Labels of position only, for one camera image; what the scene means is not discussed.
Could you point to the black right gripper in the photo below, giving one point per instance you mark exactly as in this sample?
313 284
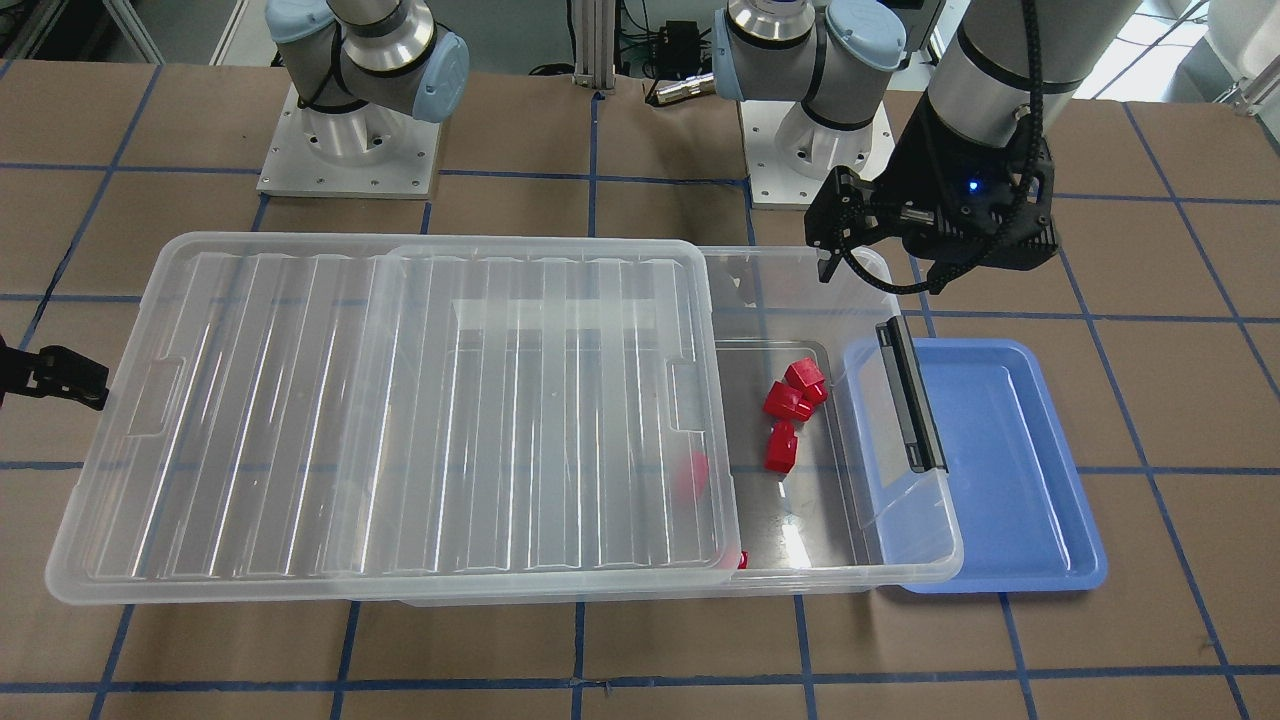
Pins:
60 375

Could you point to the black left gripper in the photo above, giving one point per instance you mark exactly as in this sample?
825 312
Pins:
917 166

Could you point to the red block from tray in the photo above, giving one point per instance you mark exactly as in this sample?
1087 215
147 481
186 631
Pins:
781 449

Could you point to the clear plastic box lid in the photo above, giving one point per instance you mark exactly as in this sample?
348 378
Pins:
232 458

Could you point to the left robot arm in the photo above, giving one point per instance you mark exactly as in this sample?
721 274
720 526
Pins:
837 60

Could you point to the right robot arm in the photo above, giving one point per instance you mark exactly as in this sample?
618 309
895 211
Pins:
365 72

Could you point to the clear plastic storage box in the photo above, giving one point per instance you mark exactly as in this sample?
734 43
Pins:
800 540

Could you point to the black power adapter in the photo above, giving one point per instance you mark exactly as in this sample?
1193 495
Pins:
679 50

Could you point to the blue plastic tray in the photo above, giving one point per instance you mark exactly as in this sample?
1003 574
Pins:
1022 510

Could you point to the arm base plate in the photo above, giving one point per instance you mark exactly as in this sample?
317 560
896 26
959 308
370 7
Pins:
370 153
789 156

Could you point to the aluminium frame post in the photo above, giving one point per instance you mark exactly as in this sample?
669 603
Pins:
594 26

